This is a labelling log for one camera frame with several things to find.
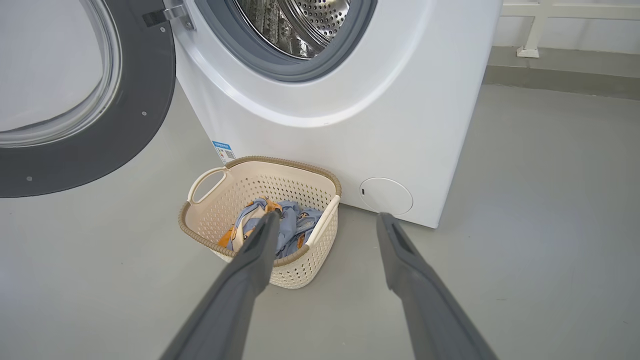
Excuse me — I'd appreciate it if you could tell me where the white washing machine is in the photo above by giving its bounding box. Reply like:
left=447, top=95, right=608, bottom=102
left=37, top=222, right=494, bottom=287
left=170, top=0, right=503, bottom=229

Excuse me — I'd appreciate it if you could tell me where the blue cartoon print garment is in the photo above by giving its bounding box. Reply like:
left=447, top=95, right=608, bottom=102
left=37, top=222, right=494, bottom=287
left=275, top=200, right=323, bottom=259

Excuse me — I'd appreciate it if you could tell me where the white frame furniture leg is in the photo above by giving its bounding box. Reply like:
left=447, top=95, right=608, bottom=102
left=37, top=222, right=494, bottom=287
left=500, top=0, right=640, bottom=59

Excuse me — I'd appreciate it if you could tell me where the round washing machine door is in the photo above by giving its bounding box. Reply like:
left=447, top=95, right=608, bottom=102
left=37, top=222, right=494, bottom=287
left=0, top=0, right=177, bottom=198

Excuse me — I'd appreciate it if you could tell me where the blue shirt large orange print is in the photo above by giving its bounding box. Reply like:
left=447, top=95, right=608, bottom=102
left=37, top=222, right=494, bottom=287
left=218, top=197, right=283, bottom=251

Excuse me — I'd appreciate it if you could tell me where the cream perforated laundry basket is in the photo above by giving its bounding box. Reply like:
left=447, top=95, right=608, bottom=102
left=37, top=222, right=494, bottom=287
left=178, top=156, right=343, bottom=290

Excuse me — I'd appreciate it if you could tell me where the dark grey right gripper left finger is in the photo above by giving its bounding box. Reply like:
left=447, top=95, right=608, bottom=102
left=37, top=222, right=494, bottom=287
left=160, top=211, right=281, bottom=360

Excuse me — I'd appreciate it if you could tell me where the blue energy label sticker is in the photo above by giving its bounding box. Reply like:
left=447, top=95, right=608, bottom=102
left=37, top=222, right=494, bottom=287
left=212, top=140, right=237, bottom=165

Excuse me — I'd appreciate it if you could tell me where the metal door hinge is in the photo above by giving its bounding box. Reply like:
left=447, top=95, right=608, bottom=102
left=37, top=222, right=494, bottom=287
left=142, top=0, right=196, bottom=31

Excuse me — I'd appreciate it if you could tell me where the stainless steel washing machine drum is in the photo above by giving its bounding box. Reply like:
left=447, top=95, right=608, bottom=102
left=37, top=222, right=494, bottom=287
left=235, top=0, right=351, bottom=60

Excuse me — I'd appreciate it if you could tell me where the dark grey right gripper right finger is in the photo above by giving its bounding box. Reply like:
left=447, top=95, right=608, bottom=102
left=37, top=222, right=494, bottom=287
left=376, top=212, right=499, bottom=360

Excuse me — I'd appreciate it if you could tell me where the round white filter cover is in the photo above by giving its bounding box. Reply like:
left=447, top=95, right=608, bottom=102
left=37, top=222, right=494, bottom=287
left=359, top=177, right=414, bottom=217

